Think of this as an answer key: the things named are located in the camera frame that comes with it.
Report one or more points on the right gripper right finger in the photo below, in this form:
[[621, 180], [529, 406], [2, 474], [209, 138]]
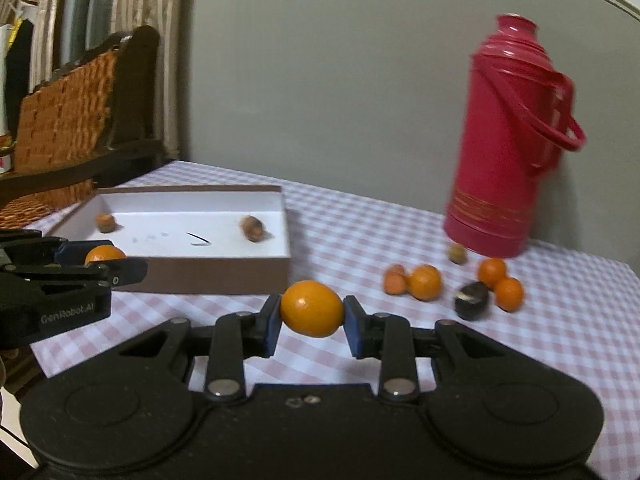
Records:
[[393, 341]]

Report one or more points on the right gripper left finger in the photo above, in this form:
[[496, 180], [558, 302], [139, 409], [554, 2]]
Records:
[[174, 345]]

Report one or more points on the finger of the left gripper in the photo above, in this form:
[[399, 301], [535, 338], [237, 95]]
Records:
[[56, 278], [32, 248]]

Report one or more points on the small orange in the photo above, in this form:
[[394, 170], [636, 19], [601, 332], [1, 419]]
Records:
[[104, 253]]

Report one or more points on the large orange tangerine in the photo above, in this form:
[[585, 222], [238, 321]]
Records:
[[425, 283]]

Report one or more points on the dark chestnut fruit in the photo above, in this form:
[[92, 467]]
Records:
[[471, 301]]

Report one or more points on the small tan longan fruit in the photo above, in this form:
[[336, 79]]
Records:
[[457, 254]]

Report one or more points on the pink checkered tablecloth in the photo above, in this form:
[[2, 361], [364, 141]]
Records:
[[580, 313]]

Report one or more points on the brown white shallow box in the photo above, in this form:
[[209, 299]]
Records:
[[190, 236]]

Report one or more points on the wicker wooden chair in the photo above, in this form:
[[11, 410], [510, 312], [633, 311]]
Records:
[[91, 123]]

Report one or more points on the black hanging garment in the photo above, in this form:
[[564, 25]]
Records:
[[17, 75]]

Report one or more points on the striped beige curtain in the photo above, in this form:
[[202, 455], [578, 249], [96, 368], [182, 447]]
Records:
[[66, 29]]

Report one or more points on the red thermos flask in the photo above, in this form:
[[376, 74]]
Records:
[[518, 123]]

